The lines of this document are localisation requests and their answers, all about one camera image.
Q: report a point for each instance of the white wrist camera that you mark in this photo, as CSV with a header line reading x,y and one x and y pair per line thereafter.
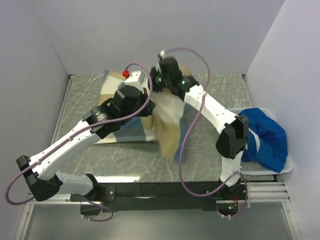
x,y
136,79
161,56

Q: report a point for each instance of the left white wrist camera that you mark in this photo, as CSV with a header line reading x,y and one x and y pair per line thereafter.
x,y
136,79

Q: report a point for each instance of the blue cloth in basket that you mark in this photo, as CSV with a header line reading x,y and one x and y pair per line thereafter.
x,y
267,141

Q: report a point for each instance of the blue beige patchwork pillowcase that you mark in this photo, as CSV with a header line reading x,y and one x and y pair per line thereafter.
x,y
167,126

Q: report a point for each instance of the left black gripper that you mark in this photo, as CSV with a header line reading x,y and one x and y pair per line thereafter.
x,y
148,112

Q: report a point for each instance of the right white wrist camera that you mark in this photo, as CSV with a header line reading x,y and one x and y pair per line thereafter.
x,y
161,56

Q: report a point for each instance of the white plastic basket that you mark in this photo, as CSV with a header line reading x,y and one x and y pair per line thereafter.
x,y
254,168

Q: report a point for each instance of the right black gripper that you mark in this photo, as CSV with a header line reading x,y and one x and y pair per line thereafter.
x,y
153,72

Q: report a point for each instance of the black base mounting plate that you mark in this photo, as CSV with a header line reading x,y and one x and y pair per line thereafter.
x,y
143,196

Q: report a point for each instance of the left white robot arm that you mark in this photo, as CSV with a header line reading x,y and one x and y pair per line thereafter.
x,y
42,171

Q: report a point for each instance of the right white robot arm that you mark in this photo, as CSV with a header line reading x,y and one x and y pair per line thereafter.
x,y
232,129

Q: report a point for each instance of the aluminium rail frame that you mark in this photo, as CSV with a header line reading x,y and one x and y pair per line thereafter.
x,y
258,192

